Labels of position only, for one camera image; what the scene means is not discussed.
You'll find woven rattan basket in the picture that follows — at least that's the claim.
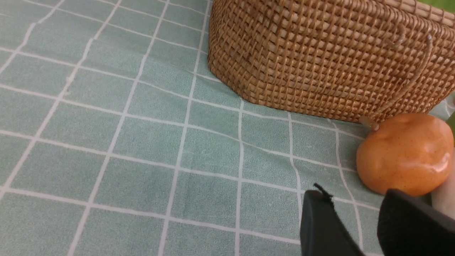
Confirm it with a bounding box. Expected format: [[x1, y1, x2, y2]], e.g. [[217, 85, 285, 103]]
[[208, 0, 455, 126]]

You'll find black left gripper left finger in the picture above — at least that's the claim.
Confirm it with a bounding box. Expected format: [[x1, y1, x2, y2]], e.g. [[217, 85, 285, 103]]
[[300, 183, 364, 256]]

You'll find green checkered tablecloth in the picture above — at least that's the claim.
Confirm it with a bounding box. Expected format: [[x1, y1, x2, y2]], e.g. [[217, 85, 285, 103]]
[[1, 0, 384, 256]]

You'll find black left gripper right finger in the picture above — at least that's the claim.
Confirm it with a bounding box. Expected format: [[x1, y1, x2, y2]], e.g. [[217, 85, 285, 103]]
[[377, 189, 455, 256]]

